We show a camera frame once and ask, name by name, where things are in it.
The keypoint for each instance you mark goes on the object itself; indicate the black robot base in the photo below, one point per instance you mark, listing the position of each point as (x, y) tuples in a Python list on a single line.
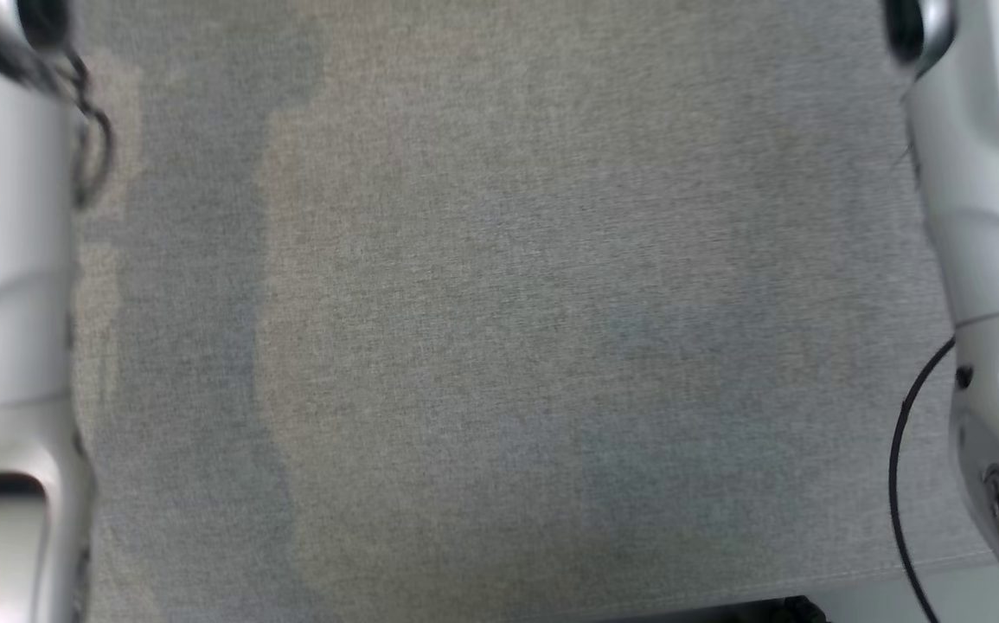
[(793, 613)]

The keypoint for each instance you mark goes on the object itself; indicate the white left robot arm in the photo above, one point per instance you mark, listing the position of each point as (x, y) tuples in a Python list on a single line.
[(6, 260)]

